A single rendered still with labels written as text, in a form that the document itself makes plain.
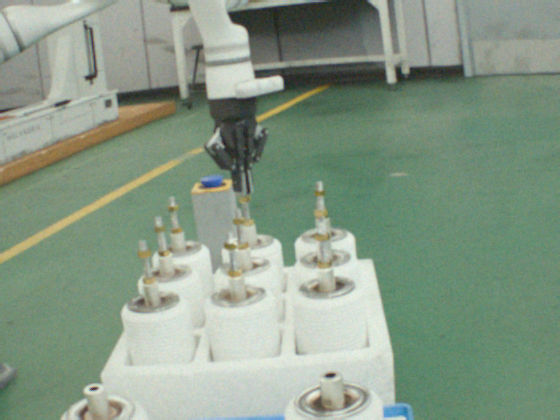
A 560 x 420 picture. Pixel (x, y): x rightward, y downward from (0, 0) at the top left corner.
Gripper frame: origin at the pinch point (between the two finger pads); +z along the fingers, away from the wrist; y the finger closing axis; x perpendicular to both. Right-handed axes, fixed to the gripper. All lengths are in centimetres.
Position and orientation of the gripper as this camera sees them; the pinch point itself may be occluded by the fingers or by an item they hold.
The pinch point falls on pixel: (242, 182)
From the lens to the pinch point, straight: 124.2
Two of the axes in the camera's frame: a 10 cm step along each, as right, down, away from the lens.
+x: 7.5, 0.9, -6.5
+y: -6.5, 2.7, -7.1
